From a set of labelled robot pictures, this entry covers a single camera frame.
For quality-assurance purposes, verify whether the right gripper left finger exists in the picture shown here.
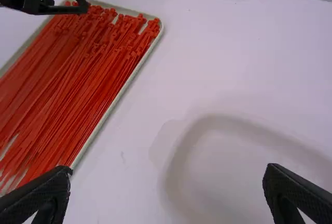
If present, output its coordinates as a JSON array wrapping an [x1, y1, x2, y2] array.
[[0, 165, 73, 224]]

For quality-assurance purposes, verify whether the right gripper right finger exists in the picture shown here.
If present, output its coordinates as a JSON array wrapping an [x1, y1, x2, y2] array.
[[262, 163, 332, 224]]

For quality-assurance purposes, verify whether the white dish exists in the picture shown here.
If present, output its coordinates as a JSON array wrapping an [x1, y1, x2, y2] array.
[[150, 114, 332, 224]]

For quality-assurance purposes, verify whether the pale tray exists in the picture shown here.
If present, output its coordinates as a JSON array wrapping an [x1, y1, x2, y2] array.
[[0, 0, 166, 175]]

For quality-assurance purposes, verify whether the row of orange cable ties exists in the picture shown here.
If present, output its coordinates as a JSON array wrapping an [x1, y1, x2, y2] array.
[[0, 0, 160, 192]]

